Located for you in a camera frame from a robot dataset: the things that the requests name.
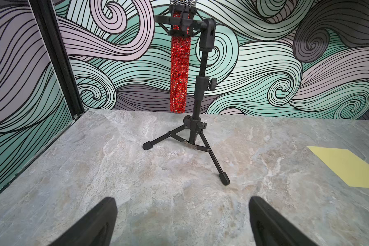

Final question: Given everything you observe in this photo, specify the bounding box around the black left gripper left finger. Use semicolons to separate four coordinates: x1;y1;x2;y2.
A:
50;197;117;246

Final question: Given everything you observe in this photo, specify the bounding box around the black vertical frame post left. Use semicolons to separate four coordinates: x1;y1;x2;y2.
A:
29;0;85;120

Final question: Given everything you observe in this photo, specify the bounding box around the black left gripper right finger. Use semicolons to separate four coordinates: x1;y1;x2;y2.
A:
249;196;316;246

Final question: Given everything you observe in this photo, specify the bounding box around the light yellow square paper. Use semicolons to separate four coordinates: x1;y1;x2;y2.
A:
308;146;369;188

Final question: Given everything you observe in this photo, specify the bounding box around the black tripod mic stand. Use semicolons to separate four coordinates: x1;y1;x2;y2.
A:
142;5;230;186

